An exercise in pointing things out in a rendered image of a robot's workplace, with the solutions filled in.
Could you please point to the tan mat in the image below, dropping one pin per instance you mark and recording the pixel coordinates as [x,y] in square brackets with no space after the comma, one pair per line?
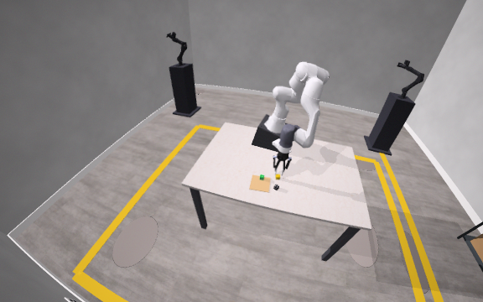
[260,185]

